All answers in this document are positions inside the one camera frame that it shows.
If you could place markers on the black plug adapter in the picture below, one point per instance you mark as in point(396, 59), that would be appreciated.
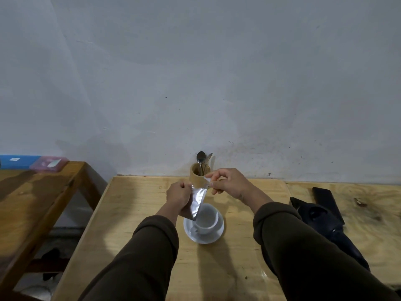
point(51, 263)

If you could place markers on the pink plastic box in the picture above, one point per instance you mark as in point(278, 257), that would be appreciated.
point(48, 164)

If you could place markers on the blue plastic box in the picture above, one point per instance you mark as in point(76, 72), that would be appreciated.
point(18, 162)

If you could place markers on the silver foil sachet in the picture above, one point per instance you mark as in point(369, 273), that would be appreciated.
point(198, 200)

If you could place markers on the wooden side table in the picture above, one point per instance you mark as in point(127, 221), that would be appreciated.
point(34, 213)

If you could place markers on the bamboo utensil holder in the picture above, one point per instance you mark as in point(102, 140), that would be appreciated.
point(195, 177)

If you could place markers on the white cup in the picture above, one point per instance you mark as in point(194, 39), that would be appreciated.
point(208, 220)

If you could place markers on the white saucer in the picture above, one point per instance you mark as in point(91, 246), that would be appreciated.
point(206, 238)

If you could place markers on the person's right hand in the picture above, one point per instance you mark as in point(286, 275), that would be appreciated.
point(230, 181)

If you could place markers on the black phone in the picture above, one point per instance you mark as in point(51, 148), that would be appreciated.
point(327, 200)

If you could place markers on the person's left forearm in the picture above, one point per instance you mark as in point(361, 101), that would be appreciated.
point(141, 263)

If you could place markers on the steel black electric kettle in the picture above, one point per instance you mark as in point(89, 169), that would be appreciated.
point(325, 219)

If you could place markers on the person's right forearm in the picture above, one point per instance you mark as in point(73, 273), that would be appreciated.
point(313, 263)

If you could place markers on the person's left hand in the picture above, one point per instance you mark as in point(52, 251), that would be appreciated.
point(178, 195)

